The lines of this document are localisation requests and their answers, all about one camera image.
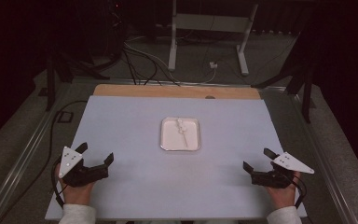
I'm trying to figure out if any left hand-held gripper black cable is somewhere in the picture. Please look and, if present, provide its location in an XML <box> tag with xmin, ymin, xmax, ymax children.
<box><xmin>50</xmin><ymin>156</ymin><xmax>67</xmax><ymax>209</ymax></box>

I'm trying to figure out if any long black floor cable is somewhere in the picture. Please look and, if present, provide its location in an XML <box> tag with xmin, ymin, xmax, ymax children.
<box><xmin>0</xmin><ymin>100</ymin><xmax>89</xmax><ymax>224</ymax></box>

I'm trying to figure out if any person's right hand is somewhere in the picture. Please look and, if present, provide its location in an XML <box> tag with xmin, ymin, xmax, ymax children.
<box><xmin>265</xmin><ymin>170</ymin><xmax>302</xmax><ymax>210</ymax></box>

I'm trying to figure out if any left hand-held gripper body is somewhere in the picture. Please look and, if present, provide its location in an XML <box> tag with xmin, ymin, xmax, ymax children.
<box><xmin>58</xmin><ymin>146</ymin><xmax>110</xmax><ymax>189</ymax></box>

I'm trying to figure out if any pale blue table mat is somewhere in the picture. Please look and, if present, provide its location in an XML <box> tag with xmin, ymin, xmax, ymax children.
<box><xmin>44</xmin><ymin>94</ymin><xmax>309</xmax><ymax>221</ymax></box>

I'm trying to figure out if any right hand-held gripper black cable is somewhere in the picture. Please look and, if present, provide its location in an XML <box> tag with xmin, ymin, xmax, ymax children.
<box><xmin>291</xmin><ymin>173</ymin><xmax>309</xmax><ymax>210</ymax></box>

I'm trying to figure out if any black floor cable bundle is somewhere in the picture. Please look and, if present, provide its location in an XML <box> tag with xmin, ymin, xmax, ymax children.
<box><xmin>121</xmin><ymin>43</ymin><xmax>182</xmax><ymax>87</ymax></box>

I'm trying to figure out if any white square tray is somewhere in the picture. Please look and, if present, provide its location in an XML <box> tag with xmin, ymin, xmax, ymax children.
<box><xmin>159</xmin><ymin>116</ymin><xmax>201</xmax><ymax>152</ymax></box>

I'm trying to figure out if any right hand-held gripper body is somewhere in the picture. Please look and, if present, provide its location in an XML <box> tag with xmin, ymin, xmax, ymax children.
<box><xmin>250</xmin><ymin>151</ymin><xmax>315</xmax><ymax>189</ymax></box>

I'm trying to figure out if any person's left hand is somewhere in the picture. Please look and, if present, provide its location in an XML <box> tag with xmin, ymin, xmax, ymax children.
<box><xmin>55</xmin><ymin>162</ymin><xmax>96</xmax><ymax>206</ymax></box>

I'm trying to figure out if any black tripod stand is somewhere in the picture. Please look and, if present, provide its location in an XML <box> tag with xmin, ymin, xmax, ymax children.
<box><xmin>250</xmin><ymin>31</ymin><xmax>317</xmax><ymax>124</ymax></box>
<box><xmin>44</xmin><ymin>46</ymin><xmax>112</xmax><ymax>113</ymax></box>

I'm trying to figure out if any white metal stand frame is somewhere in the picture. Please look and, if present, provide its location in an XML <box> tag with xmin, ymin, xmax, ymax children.
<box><xmin>167</xmin><ymin>0</ymin><xmax>260</xmax><ymax>77</ymax></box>

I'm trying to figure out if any black floor socket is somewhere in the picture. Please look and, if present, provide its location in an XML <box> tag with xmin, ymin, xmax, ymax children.
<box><xmin>57</xmin><ymin>110</ymin><xmax>75</xmax><ymax>124</ymax></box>

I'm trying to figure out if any aluminium floor rail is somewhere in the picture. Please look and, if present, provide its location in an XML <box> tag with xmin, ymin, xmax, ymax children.
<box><xmin>0</xmin><ymin>83</ymin><xmax>76</xmax><ymax>224</ymax></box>
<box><xmin>287</xmin><ymin>92</ymin><xmax>358</xmax><ymax>224</ymax></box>

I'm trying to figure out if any white floor cable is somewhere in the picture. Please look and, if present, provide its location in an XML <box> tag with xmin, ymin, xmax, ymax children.
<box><xmin>124</xmin><ymin>41</ymin><xmax>217</xmax><ymax>86</ymax></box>

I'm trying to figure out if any hand-held gripper black cable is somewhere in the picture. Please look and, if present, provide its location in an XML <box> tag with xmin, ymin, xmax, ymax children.
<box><xmin>50</xmin><ymin>156</ymin><xmax>67</xmax><ymax>209</ymax></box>
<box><xmin>291</xmin><ymin>173</ymin><xmax>309</xmax><ymax>210</ymax></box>

